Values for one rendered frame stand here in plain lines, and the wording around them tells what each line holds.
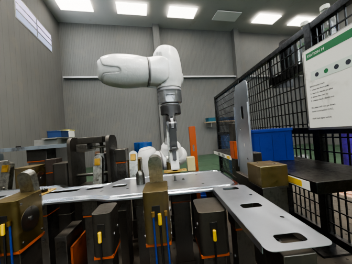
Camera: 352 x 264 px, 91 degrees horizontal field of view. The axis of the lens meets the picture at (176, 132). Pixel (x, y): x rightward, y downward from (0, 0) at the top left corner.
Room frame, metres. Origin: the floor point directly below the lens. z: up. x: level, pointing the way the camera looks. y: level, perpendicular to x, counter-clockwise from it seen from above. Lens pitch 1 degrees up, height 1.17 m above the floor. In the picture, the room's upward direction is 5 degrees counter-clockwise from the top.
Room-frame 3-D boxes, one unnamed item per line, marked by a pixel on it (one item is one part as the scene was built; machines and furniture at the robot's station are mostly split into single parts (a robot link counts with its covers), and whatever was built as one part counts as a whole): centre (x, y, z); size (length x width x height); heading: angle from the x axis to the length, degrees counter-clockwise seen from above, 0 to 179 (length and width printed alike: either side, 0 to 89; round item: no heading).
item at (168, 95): (0.64, 0.01, 1.31); 0.09 x 0.09 x 0.06
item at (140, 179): (0.63, 0.14, 1.02); 0.03 x 0.03 x 0.07
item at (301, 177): (0.86, -0.40, 1.01); 0.90 x 0.22 x 0.03; 3
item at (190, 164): (0.77, -0.05, 0.88); 0.04 x 0.04 x 0.37; 3
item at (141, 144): (7.33, 1.45, 0.48); 1.24 x 0.76 x 0.95; 12
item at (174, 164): (0.63, 0.01, 1.08); 0.03 x 0.01 x 0.07; 93
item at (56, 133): (5.73, 3.90, 1.47); 0.58 x 0.43 x 0.23; 12
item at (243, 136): (0.64, -0.25, 1.17); 0.12 x 0.01 x 0.34; 3
